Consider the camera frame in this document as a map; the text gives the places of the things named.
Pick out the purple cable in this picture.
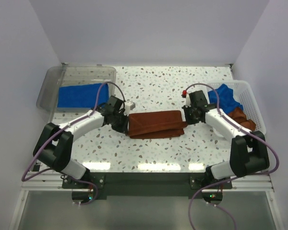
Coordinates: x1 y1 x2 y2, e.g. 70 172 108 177
185 83 280 230
21 81 125 207

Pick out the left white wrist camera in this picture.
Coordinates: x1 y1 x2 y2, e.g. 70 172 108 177
124 101 136 115

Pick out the white plastic laundry basket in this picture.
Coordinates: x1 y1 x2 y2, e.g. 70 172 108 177
207 80 266 135

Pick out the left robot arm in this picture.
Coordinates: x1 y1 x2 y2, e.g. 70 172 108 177
33 96 135 188

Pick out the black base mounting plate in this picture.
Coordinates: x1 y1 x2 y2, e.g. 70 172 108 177
62 172 233 200

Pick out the aluminium rail frame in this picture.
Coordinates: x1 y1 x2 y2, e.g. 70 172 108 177
9 171 285 230

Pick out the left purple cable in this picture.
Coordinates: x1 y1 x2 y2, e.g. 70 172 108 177
21 81 125 207

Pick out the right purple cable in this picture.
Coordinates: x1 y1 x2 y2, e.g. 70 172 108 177
185 83 280 230

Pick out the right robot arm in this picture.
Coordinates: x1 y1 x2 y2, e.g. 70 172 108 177
182 90 270 188

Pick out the blue towel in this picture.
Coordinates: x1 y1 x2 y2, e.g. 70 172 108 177
57 83 102 108
216 84 243 114

